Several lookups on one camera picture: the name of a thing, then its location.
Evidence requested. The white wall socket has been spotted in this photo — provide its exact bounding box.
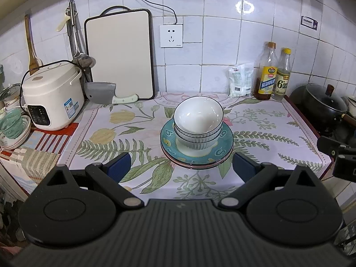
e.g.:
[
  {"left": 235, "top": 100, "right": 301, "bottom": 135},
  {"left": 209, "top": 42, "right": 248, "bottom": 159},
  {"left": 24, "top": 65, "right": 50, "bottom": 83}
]
[{"left": 160, "top": 24, "right": 184, "bottom": 48}]

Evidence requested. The white rice cooker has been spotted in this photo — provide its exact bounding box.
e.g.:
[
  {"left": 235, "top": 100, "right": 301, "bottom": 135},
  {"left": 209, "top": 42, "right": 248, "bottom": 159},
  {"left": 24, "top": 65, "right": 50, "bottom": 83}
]
[{"left": 22, "top": 60, "right": 85, "bottom": 131}]

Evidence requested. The wall sticker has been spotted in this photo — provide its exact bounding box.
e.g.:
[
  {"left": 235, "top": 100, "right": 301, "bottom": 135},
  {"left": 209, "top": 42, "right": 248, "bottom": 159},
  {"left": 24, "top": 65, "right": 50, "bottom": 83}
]
[{"left": 300, "top": 15, "right": 319, "bottom": 31}]

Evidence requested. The black gas stove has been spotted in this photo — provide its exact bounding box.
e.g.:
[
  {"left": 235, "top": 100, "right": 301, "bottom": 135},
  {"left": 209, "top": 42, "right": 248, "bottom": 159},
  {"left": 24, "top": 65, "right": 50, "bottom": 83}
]
[{"left": 289, "top": 85, "right": 356, "bottom": 148}]

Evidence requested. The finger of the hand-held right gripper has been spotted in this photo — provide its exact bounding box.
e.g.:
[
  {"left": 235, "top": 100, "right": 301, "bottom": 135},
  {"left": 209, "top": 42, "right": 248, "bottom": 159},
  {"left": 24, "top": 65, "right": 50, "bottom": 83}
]
[{"left": 316, "top": 136, "right": 351, "bottom": 158}]

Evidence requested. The white dish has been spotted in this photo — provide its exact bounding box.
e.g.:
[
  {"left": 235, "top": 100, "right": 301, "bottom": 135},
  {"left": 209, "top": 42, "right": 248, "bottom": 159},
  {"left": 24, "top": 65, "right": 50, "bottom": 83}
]
[{"left": 0, "top": 115, "right": 33, "bottom": 150}]

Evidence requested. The cream handled hanging tool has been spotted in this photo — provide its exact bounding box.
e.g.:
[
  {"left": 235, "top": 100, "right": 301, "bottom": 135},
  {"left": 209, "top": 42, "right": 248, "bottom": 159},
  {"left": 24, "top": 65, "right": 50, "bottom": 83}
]
[{"left": 56, "top": 8, "right": 71, "bottom": 33}]

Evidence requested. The teal egg print plate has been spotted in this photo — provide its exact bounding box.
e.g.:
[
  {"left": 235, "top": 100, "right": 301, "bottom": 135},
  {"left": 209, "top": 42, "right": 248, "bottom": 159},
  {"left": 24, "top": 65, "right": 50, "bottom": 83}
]
[{"left": 160, "top": 118, "right": 234, "bottom": 165}]

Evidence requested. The white seasoning packet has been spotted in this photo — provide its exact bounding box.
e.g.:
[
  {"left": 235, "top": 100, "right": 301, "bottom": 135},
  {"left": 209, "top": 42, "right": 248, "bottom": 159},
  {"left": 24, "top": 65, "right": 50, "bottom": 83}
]
[{"left": 228, "top": 63, "right": 255, "bottom": 98}]

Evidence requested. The white ribbed bowl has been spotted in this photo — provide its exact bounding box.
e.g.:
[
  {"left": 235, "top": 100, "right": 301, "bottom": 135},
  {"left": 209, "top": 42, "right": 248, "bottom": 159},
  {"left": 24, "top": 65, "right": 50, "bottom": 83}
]
[
  {"left": 174, "top": 122, "right": 223, "bottom": 143},
  {"left": 176, "top": 129, "right": 228, "bottom": 156},
  {"left": 174, "top": 96, "right": 224, "bottom": 134}
]

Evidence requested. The clear vinegar bottle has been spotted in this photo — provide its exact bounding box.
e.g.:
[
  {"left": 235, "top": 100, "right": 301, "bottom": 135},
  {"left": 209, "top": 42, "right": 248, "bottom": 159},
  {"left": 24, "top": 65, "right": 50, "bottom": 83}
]
[{"left": 271, "top": 48, "right": 292, "bottom": 101}]

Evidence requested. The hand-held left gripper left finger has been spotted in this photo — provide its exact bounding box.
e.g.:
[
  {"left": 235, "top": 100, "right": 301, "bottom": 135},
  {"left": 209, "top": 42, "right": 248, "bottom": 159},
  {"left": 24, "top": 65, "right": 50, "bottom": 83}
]
[{"left": 46, "top": 152, "right": 145, "bottom": 209}]

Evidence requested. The small glass lid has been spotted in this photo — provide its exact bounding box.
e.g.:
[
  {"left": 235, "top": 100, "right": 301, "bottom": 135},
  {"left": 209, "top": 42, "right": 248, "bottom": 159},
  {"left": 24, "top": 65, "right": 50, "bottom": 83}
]
[{"left": 0, "top": 83, "right": 23, "bottom": 109}]

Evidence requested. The striped patterned cloth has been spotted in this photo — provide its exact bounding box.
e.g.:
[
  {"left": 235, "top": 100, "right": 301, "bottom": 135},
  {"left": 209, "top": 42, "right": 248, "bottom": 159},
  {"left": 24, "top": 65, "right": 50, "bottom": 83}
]
[{"left": 0, "top": 122, "right": 80, "bottom": 195}]

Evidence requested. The green plastic basket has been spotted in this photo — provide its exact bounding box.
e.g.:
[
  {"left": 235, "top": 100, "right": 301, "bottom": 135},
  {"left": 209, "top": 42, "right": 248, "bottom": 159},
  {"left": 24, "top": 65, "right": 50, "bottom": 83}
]
[{"left": 0, "top": 108, "right": 25, "bottom": 140}]

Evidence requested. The black wall cable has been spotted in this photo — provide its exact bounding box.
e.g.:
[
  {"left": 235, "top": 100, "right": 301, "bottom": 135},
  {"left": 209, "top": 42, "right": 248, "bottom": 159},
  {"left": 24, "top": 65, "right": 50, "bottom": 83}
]
[{"left": 122, "top": 0, "right": 178, "bottom": 25}]

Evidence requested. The cleaver with cream handle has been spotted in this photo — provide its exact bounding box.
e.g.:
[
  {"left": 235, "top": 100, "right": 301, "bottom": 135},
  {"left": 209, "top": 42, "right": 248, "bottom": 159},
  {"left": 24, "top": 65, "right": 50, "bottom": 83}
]
[{"left": 84, "top": 81, "right": 140, "bottom": 105}]

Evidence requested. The cream cutting board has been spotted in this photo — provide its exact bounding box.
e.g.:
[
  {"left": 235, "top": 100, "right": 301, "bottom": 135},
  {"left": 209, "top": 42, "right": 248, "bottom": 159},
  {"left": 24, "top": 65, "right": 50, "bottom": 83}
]
[{"left": 84, "top": 6, "right": 156, "bottom": 102}]

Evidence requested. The brown cooking wine bottle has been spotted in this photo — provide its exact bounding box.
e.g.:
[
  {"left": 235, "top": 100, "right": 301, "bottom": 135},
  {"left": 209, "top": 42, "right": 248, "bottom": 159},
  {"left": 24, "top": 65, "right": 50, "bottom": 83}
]
[{"left": 254, "top": 42, "right": 279, "bottom": 101}]

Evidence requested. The black wok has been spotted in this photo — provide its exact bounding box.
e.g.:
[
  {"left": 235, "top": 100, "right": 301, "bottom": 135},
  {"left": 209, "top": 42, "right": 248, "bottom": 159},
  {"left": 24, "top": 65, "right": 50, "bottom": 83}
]
[{"left": 302, "top": 83, "right": 356, "bottom": 134}]

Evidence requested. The wooden spatula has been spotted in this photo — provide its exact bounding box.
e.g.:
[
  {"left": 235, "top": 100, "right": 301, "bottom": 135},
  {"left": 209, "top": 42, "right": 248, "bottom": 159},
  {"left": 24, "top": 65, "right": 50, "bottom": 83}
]
[{"left": 24, "top": 14, "right": 43, "bottom": 75}]

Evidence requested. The floral tablecloth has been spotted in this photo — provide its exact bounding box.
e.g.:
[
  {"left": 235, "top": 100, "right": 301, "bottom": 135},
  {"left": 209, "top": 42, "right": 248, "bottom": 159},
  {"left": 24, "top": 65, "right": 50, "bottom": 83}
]
[{"left": 60, "top": 90, "right": 334, "bottom": 201}]

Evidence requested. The pink rabbit print plate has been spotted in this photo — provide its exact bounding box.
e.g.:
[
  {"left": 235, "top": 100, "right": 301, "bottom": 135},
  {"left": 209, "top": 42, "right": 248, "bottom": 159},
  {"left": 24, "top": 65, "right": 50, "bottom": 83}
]
[{"left": 167, "top": 156, "right": 229, "bottom": 171}]

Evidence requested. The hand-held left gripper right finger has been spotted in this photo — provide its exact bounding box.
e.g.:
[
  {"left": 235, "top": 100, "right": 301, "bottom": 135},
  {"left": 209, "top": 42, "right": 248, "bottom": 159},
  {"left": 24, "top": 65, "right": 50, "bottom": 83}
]
[{"left": 218, "top": 152, "right": 320, "bottom": 209}]

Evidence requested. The hanging metal ladle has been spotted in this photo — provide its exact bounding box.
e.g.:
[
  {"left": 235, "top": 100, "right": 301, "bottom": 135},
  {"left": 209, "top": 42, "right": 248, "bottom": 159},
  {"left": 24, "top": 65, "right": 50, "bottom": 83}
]
[
  {"left": 70, "top": 0, "right": 97, "bottom": 69},
  {"left": 66, "top": 19, "right": 85, "bottom": 68}
]

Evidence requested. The glass wok lid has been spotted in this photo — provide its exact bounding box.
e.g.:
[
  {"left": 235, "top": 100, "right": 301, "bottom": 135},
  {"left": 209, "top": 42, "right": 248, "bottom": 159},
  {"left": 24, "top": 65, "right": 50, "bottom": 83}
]
[{"left": 304, "top": 83, "right": 348, "bottom": 116}]

